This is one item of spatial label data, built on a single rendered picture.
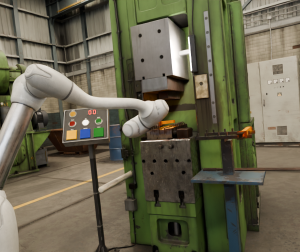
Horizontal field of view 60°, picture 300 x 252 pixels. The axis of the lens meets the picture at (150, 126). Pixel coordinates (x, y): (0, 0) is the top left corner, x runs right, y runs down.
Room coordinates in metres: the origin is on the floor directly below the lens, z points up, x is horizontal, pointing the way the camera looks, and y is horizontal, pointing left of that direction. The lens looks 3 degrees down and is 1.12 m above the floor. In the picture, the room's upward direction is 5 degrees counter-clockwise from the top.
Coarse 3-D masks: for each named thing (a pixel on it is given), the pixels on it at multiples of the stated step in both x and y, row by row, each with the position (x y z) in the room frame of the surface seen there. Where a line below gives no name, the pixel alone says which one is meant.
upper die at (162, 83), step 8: (144, 80) 1.93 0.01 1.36; (152, 80) 1.90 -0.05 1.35; (160, 80) 1.88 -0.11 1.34; (168, 80) 1.89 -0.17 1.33; (176, 80) 2.07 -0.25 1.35; (144, 88) 1.93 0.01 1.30; (152, 88) 1.90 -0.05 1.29; (160, 88) 1.88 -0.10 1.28; (168, 88) 1.88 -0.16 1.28; (176, 88) 2.05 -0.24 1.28
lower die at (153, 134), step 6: (168, 126) 1.95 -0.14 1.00; (174, 126) 1.98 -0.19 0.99; (180, 126) 2.07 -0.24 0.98; (186, 126) 2.22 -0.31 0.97; (150, 132) 1.92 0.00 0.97; (156, 132) 1.90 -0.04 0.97; (162, 132) 1.89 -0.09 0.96; (168, 132) 1.87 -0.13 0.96; (150, 138) 1.93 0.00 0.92; (156, 138) 1.91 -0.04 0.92; (162, 138) 1.89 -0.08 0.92
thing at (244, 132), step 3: (246, 126) 1.64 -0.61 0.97; (249, 126) 1.62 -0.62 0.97; (243, 129) 1.47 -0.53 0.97; (246, 129) 1.46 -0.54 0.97; (249, 129) 1.54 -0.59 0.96; (237, 132) 1.36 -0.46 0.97; (240, 132) 1.30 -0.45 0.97; (243, 132) 1.31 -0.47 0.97; (246, 132) 1.35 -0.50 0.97; (237, 135) 1.36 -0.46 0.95; (240, 135) 1.28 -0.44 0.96; (243, 135) 1.35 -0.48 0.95; (246, 135) 1.34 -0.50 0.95; (237, 138) 1.27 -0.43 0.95; (240, 138) 1.27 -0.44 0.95
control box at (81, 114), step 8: (64, 112) 2.02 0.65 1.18; (80, 112) 2.02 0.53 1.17; (96, 112) 2.01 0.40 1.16; (104, 112) 2.01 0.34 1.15; (64, 120) 1.98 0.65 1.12; (72, 120) 1.98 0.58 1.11; (80, 120) 1.98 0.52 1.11; (88, 120) 1.97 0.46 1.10; (104, 120) 1.97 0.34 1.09; (64, 128) 1.95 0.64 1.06; (72, 128) 1.95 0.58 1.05; (80, 128) 1.95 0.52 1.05; (88, 128) 1.94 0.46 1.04; (104, 128) 1.94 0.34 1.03; (64, 136) 1.92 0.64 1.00; (104, 136) 1.91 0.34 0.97; (64, 144) 1.92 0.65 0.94; (72, 144) 1.94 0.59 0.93; (80, 144) 1.95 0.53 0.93
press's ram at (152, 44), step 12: (144, 24) 1.91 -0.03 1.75; (156, 24) 1.87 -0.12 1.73; (168, 24) 1.84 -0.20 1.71; (132, 36) 1.95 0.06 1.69; (144, 36) 1.91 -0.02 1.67; (156, 36) 1.88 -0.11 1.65; (168, 36) 1.84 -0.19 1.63; (180, 36) 2.09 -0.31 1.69; (132, 48) 1.96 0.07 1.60; (144, 48) 1.92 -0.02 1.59; (156, 48) 1.88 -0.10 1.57; (168, 48) 1.84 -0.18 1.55; (180, 48) 2.07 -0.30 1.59; (144, 60) 1.92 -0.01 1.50; (156, 60) 1.88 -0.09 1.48; (168, 60) 1.85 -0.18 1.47; (180, 60) 2.04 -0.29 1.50; (144, 72) 1.93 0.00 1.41; (156, 72) 1.89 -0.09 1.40; (168, 72) 1.85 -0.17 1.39; (180, 72) 2.01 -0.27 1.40
